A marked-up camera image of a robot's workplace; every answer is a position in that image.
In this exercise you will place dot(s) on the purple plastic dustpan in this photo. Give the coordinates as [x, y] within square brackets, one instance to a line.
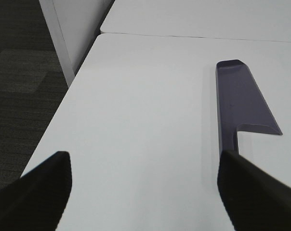
[240, 105]

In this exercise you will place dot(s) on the white table leg panel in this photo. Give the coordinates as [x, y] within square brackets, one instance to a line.
[74, 26]

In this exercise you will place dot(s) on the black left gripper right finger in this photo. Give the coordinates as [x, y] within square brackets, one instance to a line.
[253, 199]

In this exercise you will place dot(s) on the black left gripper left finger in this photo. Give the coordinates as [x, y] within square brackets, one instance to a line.
[36, 201]

